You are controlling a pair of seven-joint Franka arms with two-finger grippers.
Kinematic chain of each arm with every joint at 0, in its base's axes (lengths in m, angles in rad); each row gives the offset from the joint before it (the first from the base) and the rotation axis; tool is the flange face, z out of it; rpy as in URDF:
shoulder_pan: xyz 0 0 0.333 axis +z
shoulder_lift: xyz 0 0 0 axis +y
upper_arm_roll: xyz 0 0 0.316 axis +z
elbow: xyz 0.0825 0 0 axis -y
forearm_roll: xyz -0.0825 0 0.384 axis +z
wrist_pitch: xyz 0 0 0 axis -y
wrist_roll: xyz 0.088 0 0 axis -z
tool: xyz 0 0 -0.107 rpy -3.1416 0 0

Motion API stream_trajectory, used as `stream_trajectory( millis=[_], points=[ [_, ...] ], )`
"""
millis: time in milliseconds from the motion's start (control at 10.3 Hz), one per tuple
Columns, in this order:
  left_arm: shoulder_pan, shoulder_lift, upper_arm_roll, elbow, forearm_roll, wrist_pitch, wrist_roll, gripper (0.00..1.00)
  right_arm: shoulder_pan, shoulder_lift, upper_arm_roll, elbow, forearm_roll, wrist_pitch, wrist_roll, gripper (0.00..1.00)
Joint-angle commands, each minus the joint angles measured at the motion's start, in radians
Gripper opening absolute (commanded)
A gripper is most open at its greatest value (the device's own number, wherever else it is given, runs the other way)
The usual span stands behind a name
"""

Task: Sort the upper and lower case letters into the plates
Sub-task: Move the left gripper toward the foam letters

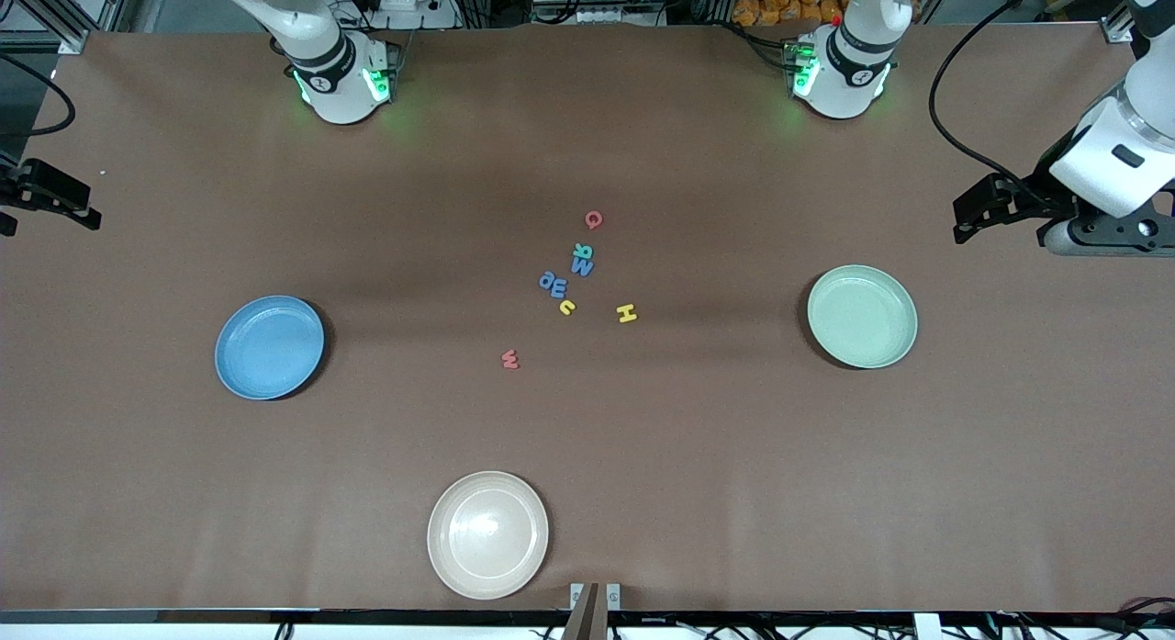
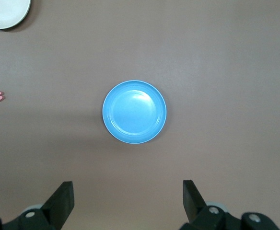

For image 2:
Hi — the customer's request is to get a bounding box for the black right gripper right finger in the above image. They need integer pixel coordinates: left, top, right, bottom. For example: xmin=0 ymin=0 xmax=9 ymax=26
xmin=179 ymin=179 xmax=280 ymax=230

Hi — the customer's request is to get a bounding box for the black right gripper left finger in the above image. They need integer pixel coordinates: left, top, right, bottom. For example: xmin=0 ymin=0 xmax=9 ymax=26
xmin=0 ymin=181 xmax=75 ymax=230

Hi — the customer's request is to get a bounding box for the blue round plate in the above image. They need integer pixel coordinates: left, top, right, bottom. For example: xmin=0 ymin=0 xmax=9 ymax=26
xmin=102 ymin=80 xmax=167 ymax=145

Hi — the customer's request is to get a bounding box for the beige round plate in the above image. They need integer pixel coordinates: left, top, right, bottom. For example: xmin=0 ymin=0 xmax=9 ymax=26
xmin=0 ymin=0 xmax=32 ymax=30

